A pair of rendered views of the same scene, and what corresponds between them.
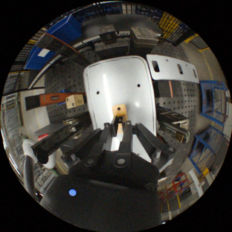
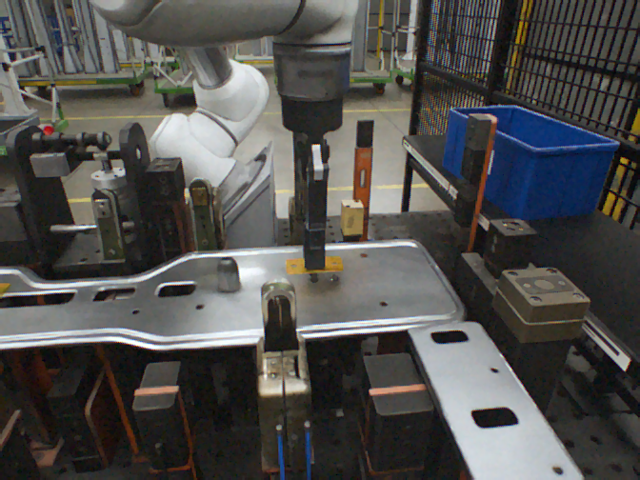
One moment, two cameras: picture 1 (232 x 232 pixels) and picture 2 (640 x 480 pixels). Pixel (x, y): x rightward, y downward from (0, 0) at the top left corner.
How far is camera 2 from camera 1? 0.54 m
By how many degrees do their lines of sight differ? 56
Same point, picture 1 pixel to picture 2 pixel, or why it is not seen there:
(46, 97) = (366, 161)
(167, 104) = not seen: outside the picture
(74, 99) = (356, 207)
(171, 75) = (440, 372)
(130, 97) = (354, 290)
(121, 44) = (491, 286)
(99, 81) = (386, 258)
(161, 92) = (376, 359)
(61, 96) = (362, 193)
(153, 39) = (522, 294)
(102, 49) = (468, 261)
